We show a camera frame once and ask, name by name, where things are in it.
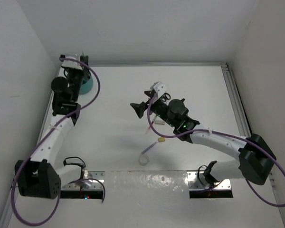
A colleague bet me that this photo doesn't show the teal divided pen holder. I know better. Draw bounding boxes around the teal divided pen holder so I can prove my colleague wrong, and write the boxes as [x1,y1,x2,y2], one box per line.
[79,71,94,95]

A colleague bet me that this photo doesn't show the metal base plate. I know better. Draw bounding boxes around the metal base plate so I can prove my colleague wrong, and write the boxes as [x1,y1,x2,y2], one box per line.
[187,170,232,191]
[62,170,105,190]

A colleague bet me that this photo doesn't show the tan pencil sharpener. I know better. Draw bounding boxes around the tan pencil sharpener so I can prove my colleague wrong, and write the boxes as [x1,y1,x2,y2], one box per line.
[158,137,165,143]

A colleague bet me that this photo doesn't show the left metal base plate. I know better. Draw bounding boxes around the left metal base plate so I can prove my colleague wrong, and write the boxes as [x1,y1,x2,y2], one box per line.
[62,170,105,190]

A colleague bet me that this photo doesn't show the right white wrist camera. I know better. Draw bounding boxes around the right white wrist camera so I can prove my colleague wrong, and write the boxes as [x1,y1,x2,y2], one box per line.
[150,81,167,99]

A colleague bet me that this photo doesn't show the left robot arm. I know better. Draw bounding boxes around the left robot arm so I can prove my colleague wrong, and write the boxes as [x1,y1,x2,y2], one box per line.
[17,55,91,199]

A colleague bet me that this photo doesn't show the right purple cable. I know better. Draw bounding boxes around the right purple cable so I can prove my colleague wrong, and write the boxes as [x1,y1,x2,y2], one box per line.
[147,95,285,207]

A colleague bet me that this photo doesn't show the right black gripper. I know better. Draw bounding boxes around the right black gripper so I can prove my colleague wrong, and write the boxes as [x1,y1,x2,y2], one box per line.
[131,90,176,127]

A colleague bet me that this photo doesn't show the upper black scissors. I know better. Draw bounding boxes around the upper black scissors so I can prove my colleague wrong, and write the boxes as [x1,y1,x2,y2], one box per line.
[161,93,171,103]

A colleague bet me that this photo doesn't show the orange red pen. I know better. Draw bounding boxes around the orange red pen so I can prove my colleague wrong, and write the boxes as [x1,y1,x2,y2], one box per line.
[145,115,158,135]

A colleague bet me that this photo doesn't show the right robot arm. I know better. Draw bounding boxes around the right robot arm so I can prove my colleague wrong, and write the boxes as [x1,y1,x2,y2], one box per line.
[130,91,276,187]

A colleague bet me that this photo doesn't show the clear tape roll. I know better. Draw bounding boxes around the clear tape roll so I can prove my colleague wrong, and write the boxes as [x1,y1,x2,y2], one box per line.
[138,154,150,166]

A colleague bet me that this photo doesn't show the white eraser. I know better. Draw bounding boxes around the white eraser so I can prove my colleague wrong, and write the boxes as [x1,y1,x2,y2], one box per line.
[154,120,165,125]

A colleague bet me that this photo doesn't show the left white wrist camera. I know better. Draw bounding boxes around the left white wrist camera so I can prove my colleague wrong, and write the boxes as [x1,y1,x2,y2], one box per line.
[59,54,82,70]

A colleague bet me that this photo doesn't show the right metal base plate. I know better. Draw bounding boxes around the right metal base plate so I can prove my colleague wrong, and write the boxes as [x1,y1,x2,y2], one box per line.
[187,170,232,191]

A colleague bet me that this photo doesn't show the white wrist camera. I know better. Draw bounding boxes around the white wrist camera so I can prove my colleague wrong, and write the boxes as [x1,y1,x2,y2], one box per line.
[59,54,82,70]
[150,81,167,99]

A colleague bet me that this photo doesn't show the aluminium table frame rail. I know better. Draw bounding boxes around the aluminium table frame rail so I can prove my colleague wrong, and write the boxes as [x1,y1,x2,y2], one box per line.
[89,62,228,67]

